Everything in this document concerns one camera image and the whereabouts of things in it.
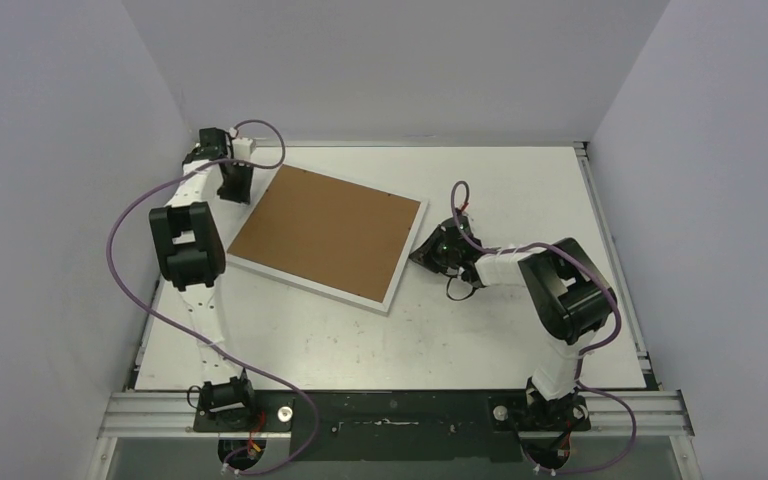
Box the white picture frame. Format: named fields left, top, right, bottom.
left=224, top=162, right=430, bottom=315

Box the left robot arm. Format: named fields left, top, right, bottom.
left=149, top=127, right=259, bottom=431

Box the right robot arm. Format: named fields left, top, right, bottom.
left=409, top=215, right=617, bottom=431

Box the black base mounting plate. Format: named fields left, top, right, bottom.
left=192, top=389, right=591, bottom=472

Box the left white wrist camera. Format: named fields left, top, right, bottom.
left=230, top=137, right=257, bottom=161

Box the aluminium rail front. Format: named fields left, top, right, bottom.
left=98, top=390, right=695, bottom=438

